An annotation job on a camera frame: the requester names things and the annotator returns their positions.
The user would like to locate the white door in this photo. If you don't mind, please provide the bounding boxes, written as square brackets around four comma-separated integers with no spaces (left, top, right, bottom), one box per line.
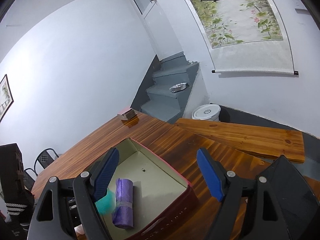
[133,0,184,61]

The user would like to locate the white plastic bucket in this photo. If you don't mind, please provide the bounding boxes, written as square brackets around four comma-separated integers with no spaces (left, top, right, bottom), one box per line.
[191,104,221,122]

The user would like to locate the wooden bench plank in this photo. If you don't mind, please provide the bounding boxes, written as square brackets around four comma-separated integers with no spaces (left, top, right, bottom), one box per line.
[175,118,305,164]

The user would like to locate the brown card deck box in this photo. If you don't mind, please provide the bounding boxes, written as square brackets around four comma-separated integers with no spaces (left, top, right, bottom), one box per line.
[117,107,137,121]

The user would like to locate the teal plastic soap box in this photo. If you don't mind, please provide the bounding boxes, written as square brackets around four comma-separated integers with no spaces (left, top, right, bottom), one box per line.
[95,189,116,216]

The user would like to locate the red metal tin box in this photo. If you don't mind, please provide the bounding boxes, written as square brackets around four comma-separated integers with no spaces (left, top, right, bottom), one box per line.
[75,137,201,240]

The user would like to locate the foil tray on stairs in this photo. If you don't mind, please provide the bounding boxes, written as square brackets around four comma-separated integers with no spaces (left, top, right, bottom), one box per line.
[169,82,189,93]

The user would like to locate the purple garbage bag roll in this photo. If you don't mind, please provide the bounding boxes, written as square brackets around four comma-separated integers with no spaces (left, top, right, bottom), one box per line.
[112,178,133,229]

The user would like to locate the grey staircase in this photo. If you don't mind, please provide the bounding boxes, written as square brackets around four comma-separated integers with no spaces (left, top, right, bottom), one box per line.
[131,55,199,124]

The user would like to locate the black metal chair near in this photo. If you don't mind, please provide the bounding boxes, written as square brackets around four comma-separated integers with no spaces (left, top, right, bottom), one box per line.
[23,168,36,191]

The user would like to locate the black metal chair far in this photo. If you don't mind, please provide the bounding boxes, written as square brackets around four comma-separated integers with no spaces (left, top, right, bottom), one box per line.
[34,148,59,175]

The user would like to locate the black metal chair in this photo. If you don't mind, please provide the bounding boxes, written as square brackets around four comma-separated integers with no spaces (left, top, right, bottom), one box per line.
[23,168,36,191]
[34,148,59,175]

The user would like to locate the framed landscape painting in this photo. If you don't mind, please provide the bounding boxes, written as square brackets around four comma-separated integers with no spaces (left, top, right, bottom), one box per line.
[0,74,14,121]

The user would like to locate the hanging scroll painting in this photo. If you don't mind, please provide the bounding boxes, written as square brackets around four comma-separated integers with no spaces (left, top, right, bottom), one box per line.
[185,0,295,75]

